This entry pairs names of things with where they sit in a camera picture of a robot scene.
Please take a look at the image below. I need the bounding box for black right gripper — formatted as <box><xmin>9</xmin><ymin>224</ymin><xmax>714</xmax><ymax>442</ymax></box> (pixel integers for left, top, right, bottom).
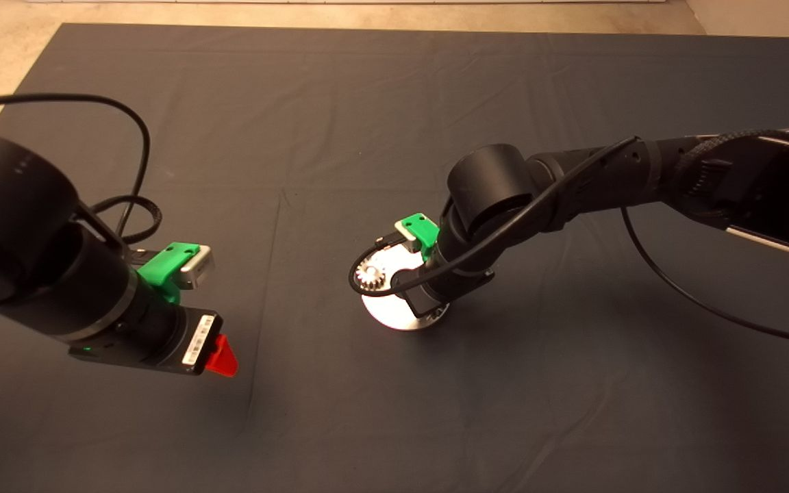
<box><xmin>394</xmin><ymin>264</ymin><xmax>494</xmax><ymax>317</ymax></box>

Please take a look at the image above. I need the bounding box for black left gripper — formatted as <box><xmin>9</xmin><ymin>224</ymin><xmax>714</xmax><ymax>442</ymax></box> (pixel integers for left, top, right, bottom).
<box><xmin>69</xmin><ymin>291</ymin><xmax>238</xmax><ymax>377</ymax></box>

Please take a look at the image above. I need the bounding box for round metal carrier plate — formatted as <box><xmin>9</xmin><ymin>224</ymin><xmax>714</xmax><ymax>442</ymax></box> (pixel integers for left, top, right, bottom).
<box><xmin>360</xmin><ymin>243</ymin><xmax>450</xmax><ymax>331</ymax></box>

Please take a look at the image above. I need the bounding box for dark grey table cloth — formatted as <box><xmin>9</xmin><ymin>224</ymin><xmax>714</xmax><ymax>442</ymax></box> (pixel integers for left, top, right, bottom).
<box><xmin>0</xmin><ymin>24</ymin><xmax>789</xmax><ymax>493</ymax></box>

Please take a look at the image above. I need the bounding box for green right camera mount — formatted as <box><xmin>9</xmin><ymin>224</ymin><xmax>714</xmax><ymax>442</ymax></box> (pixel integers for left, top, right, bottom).
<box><xmin>396</xmin><ymin>214</ymin><xmax>440</xmax><ymax>262</ymax></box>

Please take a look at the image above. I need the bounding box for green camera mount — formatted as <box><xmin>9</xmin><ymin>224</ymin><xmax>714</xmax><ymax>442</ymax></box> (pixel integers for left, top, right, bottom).
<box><xmin>138</xmin><ymin>242</ymin><xmax>201</xmax><ymax>305</ymax></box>
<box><xmin>396</xmin><ymin>214</ymin><xmax>440</xmax><ymax>262</ymax></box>

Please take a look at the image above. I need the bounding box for black right camera cable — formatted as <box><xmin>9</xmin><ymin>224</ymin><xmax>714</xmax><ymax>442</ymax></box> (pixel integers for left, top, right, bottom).
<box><xmin>349</xmin><ymin>136</ymin><xmax>789</xmax><ymax>350</ymax></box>

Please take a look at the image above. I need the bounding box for black camera cable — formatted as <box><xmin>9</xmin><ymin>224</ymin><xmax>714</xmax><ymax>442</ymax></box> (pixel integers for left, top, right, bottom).
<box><xmin>349</xmin><ymin>136</ymin><xmax>789</xmax><ymax>350</ymax></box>
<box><xmin>0</xmin><ymin>94</ymin><xmax>162</xmax><ymax>271</ymax></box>

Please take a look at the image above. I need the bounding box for silver left camera box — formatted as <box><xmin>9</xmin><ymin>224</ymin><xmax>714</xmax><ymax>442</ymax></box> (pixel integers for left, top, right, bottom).
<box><xmin>179</xmin><ymin>245</ymin><xmax>215</xmax><ymax>290</ymax></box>

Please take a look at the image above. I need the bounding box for green left camera mount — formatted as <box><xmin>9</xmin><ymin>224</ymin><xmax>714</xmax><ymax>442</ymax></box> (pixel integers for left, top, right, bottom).
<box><xmin>138</xmin><ymin>242</ymin><xmax>201</xmax><ymax>305</ymax></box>

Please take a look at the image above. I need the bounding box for black left camera cable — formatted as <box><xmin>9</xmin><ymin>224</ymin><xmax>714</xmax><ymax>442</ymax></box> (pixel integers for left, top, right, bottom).
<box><xmin>0</xmin><ymin>94</ymin><xmax>162</xmax><ymax>271</ymax></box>

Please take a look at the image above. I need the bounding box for braided black arm cable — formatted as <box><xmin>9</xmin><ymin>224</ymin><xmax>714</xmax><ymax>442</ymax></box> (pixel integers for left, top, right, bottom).
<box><xmin>672</xmin><ymin>127</ymin><xmax>789</xmax><ymax>182</ymax></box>

